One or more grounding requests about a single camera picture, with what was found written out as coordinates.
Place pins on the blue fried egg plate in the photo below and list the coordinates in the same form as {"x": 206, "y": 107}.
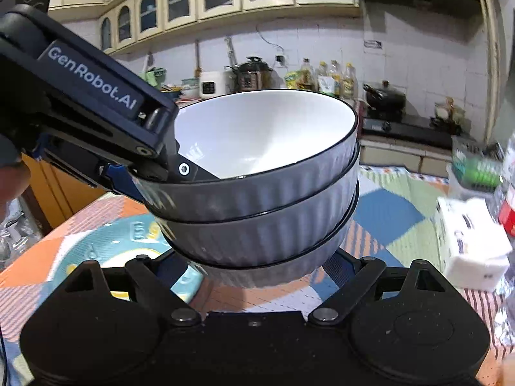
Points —
{"x": 120, "y": 241}

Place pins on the cream lower cabinets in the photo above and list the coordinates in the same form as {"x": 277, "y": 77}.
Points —
{"x": 402, "y": 157}

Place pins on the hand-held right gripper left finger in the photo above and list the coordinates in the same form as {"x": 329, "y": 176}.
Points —
{"x": 161, "y": 281}

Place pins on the cream cabinets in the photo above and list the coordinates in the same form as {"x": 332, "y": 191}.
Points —
{"x": 201, "y": 0}
{"x": 402, "y": 157}

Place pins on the grey ribbed bowl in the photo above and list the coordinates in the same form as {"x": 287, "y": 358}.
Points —
{"x": 273, "y": 275}
{"x": 257, "y": 128}
{"x": 261, "y": 237}

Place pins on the blue bowl with food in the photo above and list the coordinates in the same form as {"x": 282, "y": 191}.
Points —
{"x": 171, "y": 93}

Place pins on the patchwork tablecloth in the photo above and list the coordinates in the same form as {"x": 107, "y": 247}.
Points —
{"x": 386, "y": 217}

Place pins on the white enamel pot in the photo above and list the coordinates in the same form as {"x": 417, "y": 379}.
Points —
{"x": 190, "y": 87}

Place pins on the person's left hand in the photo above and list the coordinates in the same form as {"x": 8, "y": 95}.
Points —
{"x": 14, "y": 189}

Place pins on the white rice cooker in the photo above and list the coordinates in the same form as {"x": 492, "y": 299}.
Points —
{"x": 211, "y": 86}

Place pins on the yellow food packet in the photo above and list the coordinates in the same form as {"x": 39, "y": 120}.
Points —
{"x": 293, "y": 80}

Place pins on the white wall socket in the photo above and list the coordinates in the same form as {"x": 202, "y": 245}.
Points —
{"x": 281, "y": 61}

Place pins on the cream ceramic pot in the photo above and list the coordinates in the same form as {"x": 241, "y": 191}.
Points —
{"x": 448, "y": 112}

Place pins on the white tissue pack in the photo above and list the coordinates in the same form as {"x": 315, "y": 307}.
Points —
{"x": 470, "y": 241}

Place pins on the green packets basket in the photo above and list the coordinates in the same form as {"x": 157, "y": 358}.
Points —
{"x": 476, "y": 165}

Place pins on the cream upper cabinets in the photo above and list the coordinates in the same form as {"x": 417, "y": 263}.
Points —
{"x": 201, "y": 0}

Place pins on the black wok with lid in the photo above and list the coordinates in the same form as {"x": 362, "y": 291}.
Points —
{"x": 384, "y": 98}

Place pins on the dark oil bottle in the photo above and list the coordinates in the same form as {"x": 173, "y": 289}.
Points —
{"x": 307, "y": 76}

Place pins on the black gas stove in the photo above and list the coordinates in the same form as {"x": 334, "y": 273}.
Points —
{"x": 414, "y": 130}

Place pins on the orange wooden chair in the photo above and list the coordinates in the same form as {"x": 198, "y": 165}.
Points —
{"x": 60, "y": 185}

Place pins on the black pressure cooker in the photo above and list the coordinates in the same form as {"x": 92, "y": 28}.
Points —
{"x": 253, "y": 76}

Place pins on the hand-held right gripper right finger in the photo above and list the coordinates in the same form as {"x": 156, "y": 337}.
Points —
{"x": 354, "y": 289}

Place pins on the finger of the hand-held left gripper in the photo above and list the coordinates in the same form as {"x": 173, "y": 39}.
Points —
{"x": 189, "y": 169}
{"x": 120, "y": 181}

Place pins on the yellow oil bottle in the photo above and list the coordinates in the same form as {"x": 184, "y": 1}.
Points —
{"x": 336, "y": 76}
{"x": 349, "y": 84}
{"x": 325, "y": 82}

